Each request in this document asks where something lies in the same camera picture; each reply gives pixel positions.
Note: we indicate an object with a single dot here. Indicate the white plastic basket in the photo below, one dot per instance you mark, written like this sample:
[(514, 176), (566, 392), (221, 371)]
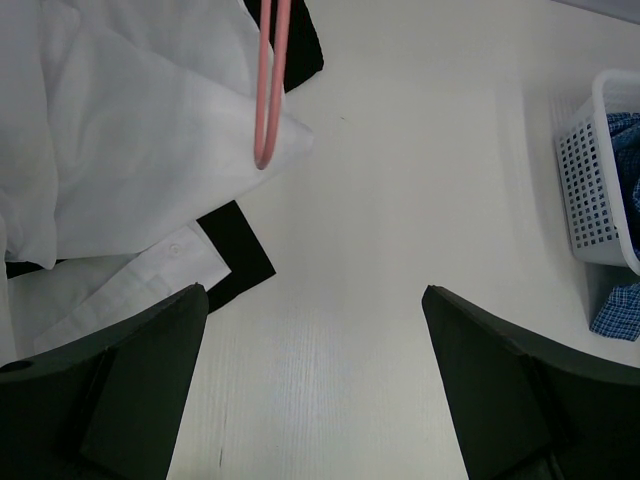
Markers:
[(594, 210)]

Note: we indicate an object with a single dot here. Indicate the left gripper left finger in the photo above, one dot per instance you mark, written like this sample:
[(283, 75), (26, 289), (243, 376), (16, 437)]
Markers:
[(108, 405)]

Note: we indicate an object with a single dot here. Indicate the white and black shirt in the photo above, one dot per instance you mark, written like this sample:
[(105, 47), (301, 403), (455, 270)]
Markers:
[(123, 124)]

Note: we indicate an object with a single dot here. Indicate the pink wire hanger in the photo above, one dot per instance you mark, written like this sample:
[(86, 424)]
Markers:
[(270, 81)]

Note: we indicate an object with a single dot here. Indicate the blue plaid shirt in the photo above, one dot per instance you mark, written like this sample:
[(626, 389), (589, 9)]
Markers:
[(619, 316)]

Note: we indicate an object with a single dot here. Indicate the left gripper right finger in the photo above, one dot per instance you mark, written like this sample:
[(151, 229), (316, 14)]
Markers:
[(527, 407)]

